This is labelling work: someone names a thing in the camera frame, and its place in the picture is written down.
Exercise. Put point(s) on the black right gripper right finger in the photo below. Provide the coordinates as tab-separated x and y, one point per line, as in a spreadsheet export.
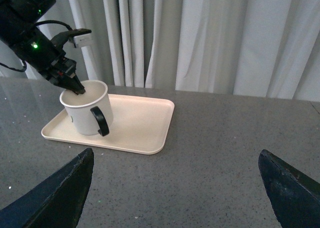
294	196

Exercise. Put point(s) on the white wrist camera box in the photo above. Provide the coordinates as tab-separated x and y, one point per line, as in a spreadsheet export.
82	38

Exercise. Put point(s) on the white smiley mug black handle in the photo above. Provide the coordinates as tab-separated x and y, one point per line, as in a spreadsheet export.
90	112

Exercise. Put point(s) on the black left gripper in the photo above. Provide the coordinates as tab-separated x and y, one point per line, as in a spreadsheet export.
48	57

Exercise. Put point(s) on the grey pleated curtain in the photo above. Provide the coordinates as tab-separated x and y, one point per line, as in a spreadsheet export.
264	48

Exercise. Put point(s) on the cream rectangular plastic tray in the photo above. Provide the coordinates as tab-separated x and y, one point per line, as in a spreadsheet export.
140	125

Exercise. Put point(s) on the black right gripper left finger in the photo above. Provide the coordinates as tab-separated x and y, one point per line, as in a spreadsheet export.
58	201

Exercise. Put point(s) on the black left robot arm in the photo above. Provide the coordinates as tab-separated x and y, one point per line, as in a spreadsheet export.
19	21

